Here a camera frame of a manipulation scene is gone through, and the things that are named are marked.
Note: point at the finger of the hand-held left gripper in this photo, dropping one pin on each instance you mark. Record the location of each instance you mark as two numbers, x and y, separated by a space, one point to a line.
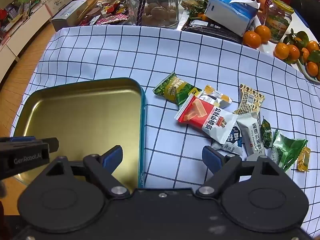
53 145
22 139

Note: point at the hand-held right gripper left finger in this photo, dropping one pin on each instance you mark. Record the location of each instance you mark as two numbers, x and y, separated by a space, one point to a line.
113 156

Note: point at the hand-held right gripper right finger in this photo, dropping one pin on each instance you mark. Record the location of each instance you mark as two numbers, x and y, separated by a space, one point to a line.
211 160

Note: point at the white packet with cartoon face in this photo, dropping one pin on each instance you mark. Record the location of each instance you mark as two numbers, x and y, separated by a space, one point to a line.
231 140

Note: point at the teal tin box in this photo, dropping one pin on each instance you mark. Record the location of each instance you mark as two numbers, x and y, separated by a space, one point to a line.
75 115

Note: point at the red and white snack packet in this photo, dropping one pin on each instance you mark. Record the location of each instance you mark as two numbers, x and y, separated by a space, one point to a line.
212 122

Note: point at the white sesame snack packet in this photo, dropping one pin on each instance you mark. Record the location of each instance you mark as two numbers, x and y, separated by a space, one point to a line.
250 135

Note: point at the small white snack packet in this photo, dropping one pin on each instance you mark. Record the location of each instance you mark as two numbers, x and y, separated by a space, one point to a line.
217 100

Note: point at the green foil candy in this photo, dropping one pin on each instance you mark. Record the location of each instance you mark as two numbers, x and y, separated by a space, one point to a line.
265 132

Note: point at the beige patterned snack packet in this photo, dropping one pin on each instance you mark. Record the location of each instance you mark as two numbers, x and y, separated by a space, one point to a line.
250 100

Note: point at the pale green leaf packet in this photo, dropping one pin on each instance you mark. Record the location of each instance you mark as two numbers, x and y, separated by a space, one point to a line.
287 150

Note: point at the dark green snack packet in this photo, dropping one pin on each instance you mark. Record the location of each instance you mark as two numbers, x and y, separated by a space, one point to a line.
166 88

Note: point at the gold foil candy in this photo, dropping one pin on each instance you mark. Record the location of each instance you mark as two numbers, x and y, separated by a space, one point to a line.
303 160

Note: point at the blue checked tablecloth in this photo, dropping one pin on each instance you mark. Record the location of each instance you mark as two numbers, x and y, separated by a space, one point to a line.
125 55

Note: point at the white low cabinet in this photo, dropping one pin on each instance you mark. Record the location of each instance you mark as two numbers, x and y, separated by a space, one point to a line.
25 30

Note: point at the pile of colourful stationery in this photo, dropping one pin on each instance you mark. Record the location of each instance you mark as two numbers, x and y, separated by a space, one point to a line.
17 12

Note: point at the loose tangerine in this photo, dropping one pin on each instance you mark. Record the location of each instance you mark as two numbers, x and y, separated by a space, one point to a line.
251 39
263 32
293 52
281 51

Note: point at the pale blue fruit tray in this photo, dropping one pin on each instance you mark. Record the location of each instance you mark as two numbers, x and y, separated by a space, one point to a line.
303 71

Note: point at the flat black box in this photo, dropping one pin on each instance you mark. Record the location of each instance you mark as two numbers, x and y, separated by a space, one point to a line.
212 28

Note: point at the white cardboard box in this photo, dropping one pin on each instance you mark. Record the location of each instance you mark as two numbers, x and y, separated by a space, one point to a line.
68 13

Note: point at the pile of red snack wrappers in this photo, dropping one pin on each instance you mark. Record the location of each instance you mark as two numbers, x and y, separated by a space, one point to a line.
110 15

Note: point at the small tangerine with leaves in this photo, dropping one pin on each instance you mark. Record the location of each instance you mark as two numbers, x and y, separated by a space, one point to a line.
203 17

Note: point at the blue and white tissue pack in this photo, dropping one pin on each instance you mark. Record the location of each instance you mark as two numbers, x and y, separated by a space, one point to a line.
232 12

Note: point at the pile of leafy tangerines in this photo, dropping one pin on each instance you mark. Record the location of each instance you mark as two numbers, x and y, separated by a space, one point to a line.
312 47

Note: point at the glass jar with green lid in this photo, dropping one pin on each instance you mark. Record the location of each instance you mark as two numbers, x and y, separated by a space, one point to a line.
278 21

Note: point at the glass jar of walnuts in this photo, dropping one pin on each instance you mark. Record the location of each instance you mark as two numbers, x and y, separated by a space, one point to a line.
160 7

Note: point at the dark upholstered furniture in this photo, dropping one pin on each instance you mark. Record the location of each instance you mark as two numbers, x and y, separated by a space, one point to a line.
310 10

